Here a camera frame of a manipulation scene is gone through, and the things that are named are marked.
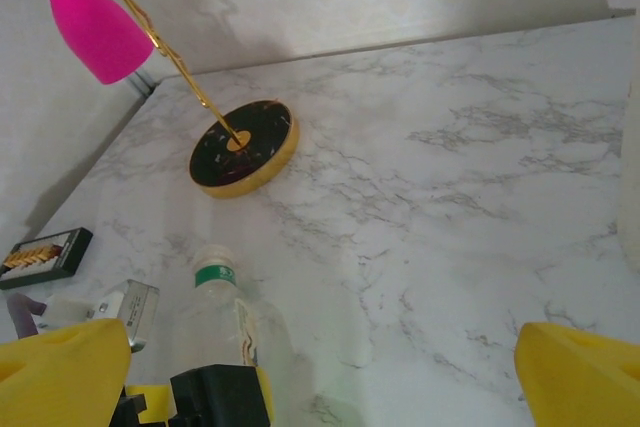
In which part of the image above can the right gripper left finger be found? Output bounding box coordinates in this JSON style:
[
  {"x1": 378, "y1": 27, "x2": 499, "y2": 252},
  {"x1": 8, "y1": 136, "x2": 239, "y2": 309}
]
[{"x1": 0, "y1": 318, "x2": 134, "y2": 427}]

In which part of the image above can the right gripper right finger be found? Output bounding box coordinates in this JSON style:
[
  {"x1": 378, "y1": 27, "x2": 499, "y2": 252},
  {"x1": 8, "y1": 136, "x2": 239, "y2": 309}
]
[{"x1": 514, "y1": 321, "x2": 640, "y2": 427}]

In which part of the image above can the clear bottle green label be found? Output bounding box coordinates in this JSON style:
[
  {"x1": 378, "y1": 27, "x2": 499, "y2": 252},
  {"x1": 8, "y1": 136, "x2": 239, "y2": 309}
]
[{"x1": 175, "y1": 244, "x2": 294, "y2": 427}]

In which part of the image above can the black abacus box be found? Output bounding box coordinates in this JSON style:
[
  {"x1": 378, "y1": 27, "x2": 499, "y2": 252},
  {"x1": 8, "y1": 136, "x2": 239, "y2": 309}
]
[{"x1": 0, "y1": 226, "x2": 95, "y2": 291}]

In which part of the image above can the pink wine glass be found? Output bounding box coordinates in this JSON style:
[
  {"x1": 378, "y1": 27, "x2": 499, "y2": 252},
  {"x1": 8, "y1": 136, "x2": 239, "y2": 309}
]
[{"x1": 18, "y1": 0, "x2": 156, "y2": 86}]

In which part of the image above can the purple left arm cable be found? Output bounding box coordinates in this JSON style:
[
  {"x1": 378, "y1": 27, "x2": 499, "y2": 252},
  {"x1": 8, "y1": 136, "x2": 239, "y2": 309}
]
[{"x1": 5, "y1": 291, "x2": 49, "y2": 343}]

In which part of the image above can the gold wire glass stand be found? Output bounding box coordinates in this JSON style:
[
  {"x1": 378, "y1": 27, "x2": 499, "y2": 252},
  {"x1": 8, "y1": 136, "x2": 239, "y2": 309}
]
[{"x1": 79, "y1": 0, "x2": 302, "y2": 201}]

